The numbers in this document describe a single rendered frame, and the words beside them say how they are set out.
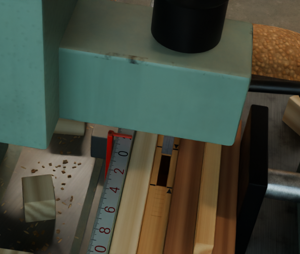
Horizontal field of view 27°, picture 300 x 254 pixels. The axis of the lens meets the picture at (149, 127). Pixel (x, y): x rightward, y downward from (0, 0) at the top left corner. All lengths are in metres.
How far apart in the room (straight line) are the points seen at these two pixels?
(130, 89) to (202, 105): 0.05
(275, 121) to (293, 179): 0.15
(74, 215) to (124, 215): 0.19
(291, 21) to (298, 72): 1.78
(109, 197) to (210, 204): 0.08
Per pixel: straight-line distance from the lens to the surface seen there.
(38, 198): 0.65
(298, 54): 0.73
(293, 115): 0.66
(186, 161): 0.54
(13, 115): 0.45
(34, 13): 0.39
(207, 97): 0.45
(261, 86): 0.48
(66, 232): 0.67
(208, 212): 0.50
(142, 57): 0.44
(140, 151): 0.54
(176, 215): 0.50
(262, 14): 2.50
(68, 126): 0.75
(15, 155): 0.74
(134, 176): 0.52
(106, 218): 0.48
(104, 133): 0.69
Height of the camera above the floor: 1.34
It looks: 44 degrees down
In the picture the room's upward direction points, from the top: 7 degrees clockwise
